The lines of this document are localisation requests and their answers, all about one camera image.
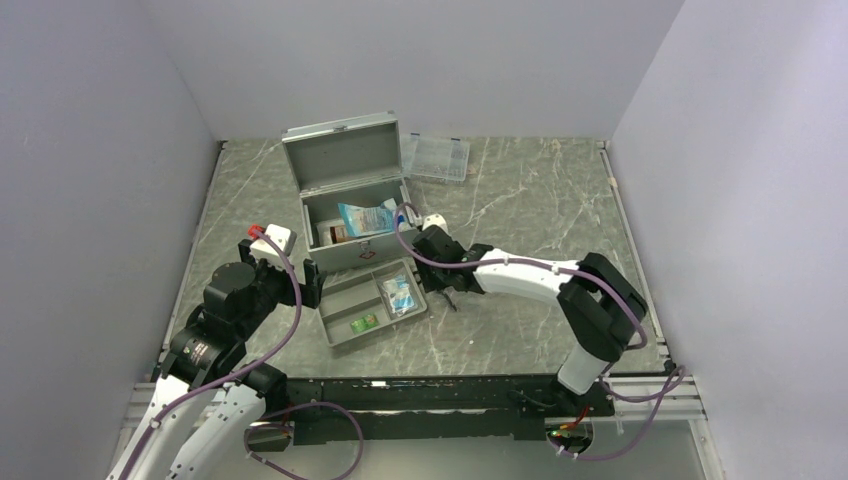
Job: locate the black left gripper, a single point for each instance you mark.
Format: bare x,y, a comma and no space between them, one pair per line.
309,291

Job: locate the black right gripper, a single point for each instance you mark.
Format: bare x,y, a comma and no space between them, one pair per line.
429,281

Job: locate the white blue bandage roll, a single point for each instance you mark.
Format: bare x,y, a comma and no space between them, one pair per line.
397,215

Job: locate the black handled scissors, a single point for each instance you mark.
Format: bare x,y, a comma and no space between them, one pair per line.
449,301

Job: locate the white gauze packet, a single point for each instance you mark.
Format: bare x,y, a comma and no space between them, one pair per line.
325,230

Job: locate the brown bottle orange cap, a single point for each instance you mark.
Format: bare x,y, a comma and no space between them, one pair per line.
338,234

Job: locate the green wind oil box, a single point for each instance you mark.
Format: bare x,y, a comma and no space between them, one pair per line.
364,323

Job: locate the alcohol wipes zip bag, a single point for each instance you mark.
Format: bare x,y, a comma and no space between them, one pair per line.
399,295

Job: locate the blue white mask pack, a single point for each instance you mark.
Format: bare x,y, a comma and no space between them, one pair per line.
367,221

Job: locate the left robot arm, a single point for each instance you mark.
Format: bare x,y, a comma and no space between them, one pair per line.
205,395

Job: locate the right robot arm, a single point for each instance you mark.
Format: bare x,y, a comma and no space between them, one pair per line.
602,308

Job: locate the grey metal medicine case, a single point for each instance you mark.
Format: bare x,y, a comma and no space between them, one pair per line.
355,161

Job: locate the grey plastic divided tray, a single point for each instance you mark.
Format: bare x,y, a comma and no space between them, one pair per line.
361,294

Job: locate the clear plastic pill organizer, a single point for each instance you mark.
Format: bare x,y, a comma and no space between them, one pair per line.
443,160

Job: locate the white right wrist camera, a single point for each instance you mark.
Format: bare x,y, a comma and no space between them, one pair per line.
436,220

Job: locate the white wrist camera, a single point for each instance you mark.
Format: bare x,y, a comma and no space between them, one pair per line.
268,243
436,220

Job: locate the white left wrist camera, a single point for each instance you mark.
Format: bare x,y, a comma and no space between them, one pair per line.
268,243

